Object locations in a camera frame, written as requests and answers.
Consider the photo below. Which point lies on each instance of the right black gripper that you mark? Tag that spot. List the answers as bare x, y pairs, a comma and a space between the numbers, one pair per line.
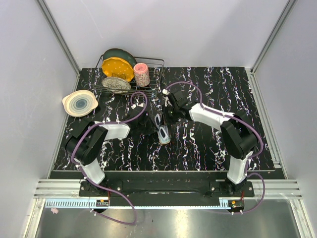
165, 109

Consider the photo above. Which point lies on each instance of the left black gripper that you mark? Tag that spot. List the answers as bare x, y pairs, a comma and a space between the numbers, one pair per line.
151, 129

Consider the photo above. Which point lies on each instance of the black glasses case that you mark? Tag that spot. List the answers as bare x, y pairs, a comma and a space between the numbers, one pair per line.
163, 133

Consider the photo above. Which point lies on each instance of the white frame sunglasses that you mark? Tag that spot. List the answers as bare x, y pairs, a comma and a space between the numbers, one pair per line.
158, 121

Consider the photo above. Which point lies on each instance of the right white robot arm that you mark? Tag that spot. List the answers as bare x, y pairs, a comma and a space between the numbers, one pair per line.
238, 137

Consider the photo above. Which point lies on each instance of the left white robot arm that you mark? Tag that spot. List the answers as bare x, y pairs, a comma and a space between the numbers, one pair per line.
85, 142

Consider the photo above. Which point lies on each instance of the grey patterned small plate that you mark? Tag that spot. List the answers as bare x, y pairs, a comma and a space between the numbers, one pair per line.
115, 84

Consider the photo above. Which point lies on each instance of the pink patterned cup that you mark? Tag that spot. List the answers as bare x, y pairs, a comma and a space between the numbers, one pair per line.
141, 74

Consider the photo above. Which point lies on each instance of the yellow dotted plate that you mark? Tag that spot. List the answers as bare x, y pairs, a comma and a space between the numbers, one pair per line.
117, 67

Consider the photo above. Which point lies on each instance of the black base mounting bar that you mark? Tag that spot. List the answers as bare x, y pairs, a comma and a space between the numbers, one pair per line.
214, 184

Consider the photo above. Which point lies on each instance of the cream bowl with rings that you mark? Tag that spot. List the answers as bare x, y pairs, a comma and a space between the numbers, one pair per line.
80, 103

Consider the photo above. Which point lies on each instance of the dark green plate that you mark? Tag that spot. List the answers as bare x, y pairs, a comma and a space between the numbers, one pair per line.
120, 53

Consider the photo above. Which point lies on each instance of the black wire dish rack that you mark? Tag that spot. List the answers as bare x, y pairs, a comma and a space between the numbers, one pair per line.
155, 72

